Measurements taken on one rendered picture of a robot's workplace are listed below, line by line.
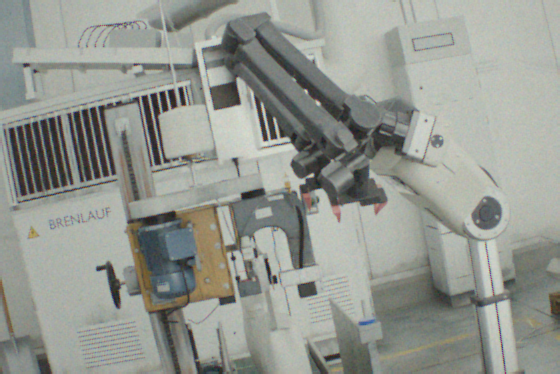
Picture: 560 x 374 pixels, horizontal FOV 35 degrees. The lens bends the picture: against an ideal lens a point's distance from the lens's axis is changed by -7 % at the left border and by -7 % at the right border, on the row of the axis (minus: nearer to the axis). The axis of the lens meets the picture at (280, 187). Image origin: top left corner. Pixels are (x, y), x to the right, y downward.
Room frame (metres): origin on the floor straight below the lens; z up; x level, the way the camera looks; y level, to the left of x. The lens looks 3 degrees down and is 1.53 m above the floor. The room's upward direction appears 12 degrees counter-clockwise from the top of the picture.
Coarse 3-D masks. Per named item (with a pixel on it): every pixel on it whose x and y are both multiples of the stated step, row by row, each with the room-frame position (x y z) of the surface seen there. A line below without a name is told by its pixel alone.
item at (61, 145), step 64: (320, 64) 5.98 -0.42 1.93; (0, 128) 5.80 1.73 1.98; (64, 128) 5.91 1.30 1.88; (256, 128) 5.94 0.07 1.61; (64, 192) 5.93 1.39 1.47; (320, 192) 5.97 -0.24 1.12; (64, 256) 5.83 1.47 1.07; (128, 256) 5.86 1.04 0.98; (320, 256) 5.97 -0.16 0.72; (64, 320) 5.82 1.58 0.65; (128, 320) 5.85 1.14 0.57; (192, 320) 5.89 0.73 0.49; (320, 320) 5.96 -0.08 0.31
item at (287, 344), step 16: (272, 320) 3.57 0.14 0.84; (288, 320) 3.59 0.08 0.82; (272, 336) 3.45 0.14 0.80; (288, 336) 3.46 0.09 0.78; (272, 352) 3.45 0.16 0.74; (288, 352) 3.44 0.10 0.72; (304, 352) 3.47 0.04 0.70; (272, 368) 3.46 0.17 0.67; (288, 368) 3.44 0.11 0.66; (304, 368) 3.45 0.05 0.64
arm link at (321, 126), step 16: (240, 32) 2.28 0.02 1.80; (240, 48) 2.29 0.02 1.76; (256, 48) 2.30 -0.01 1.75; (256, 64) 2.29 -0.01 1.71; (272, 64) 2.29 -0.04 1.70; (272, 80) 2.27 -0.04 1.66; (288, 80) 2.28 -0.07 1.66; (288, 96) 2.26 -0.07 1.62; (304, 96) 2.27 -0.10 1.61; (304, 112) 2.25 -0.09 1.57; (320, 112) 2.25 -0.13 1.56; (320, 128) 2.23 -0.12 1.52; (336, 128) 2.23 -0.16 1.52; (320, 144) 2.26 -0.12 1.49; (336, 144) 2.21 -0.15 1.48
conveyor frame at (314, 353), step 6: (312, 342) 4.87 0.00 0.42; (312, 348) 4.77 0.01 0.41; (312, 354) 4.85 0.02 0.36; (318, 354) 4.56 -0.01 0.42; (312, 360) 4.90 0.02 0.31; (318, 360) 4.56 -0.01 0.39; (324, 360) 4.40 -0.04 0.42; (318, 366) 4.63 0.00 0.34; (324, 366) 4.30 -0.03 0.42; (324, 372) 4.36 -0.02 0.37; (330, 372) 4.15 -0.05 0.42
